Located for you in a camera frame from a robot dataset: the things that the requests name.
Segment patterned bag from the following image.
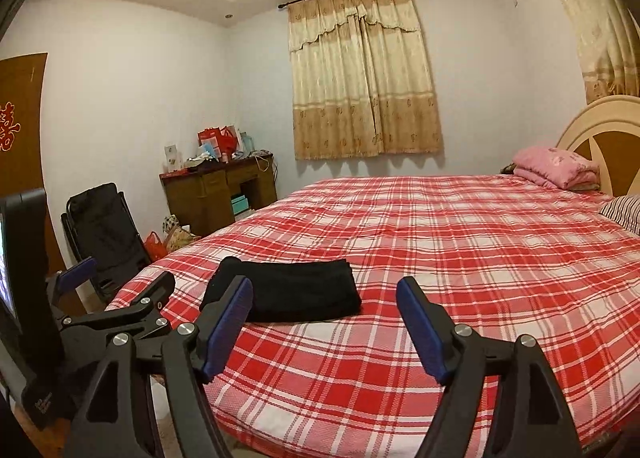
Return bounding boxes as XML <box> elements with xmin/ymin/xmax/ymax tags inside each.
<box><xmin>161</xmin><ymin>214</ymin><xmax>202</xmax><ymax>254</ymax></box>

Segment striped pillow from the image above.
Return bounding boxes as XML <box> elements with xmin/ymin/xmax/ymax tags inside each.
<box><xmin>598</xmin><ymin>194</ymin><xmax>640</xmax><ymax>234</ymax></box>

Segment cream wooden headboard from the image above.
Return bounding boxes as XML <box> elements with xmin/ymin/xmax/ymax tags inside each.
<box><xmin>555</xmin><ymin>94</ymin><xmax>640</xmax><ymax>196</ymax></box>

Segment bed with red plaid sheet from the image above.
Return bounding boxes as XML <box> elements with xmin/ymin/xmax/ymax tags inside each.
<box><xmin>107</xmin><ymin>174</ymin><xmax>640</xmax><ymax>446</ymax></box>

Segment long beige floral curtain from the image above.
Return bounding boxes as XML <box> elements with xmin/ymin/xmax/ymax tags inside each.
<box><xmin>520</xmin><ymin>0</ymin><xmax>640</xmax><ymax>106</ymax></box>

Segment red plastic bag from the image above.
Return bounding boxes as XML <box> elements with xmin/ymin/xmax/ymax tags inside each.
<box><xmin>145</xmin><ymin>231</ymin><xmax>168</xmax><ymax>261</ymax></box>

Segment black pants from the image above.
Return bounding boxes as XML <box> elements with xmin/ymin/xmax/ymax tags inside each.
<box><xmin>199</xmin><ymin>256</ymin><xmax>362</xmax><ymax>325</ymax></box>

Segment brown wooden desk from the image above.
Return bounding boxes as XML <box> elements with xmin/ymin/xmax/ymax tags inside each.
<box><xmin>159</xmin><ymin>153</ymin><xmax>278</xmax><ymax>238</ymax></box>

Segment red paper door decoration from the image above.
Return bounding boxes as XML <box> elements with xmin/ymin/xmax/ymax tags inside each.
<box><xmin>0</xmin><ymin>100</ymin><xmax>22</xmax><ymax>153</ymax></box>

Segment red gift bag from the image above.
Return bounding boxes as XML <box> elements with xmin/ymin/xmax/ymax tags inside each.
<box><xmin>197</xmin><ymin>125</ymin><xmax>238</xmax><ymax>164</ymax></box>

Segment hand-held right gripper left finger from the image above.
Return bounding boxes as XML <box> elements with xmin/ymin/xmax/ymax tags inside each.
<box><xmin>70</xmin><ymin>275</ymin><xmax>253</xmax><ymax>458</ymax></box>

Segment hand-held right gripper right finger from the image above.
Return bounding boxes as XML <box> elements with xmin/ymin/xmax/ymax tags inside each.
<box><xmin>396</xmin><ymin>276</ymin><xmax>583</xmax><ymax>458</ymax></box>

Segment white cable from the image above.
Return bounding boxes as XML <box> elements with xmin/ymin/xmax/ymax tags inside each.
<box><xmin>252</xmin><ymin>150</ymin><xmax>279</xmax><ymax>186</ymax></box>

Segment short beige floral curtain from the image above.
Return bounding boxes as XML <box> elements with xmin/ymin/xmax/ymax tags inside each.
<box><xmin>286</xmin><ymin>0</ymin><xmax>445</xmax><ymax>161</ymax></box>

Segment pink folded blanket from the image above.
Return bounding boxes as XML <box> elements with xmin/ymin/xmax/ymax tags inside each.
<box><xmin>512</xmin><ymin>146</ymin><xmax>601</xmax><ymax>190</ymax></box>

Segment brown wooden door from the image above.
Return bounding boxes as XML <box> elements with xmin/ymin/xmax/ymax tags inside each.
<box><xmin>0</xmin><ymin>53</ymin><xmax>67</xmax><ymax>275</ymax></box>

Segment black folding chair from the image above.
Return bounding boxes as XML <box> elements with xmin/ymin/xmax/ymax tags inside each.
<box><xmin>61</xmin><ymin>182</ymin><xmax>153</xmax><ymax>306</ymax></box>

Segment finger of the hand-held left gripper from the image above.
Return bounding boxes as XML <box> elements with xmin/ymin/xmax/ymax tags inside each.
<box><xmin>61</xmin><ymin>270</ymin><xmax>177</xmax><ymax>341</ymax></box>
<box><xmin>47</xmin><ymin>257</ymin><xmax>99</xmax><ymax>319</ymax></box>

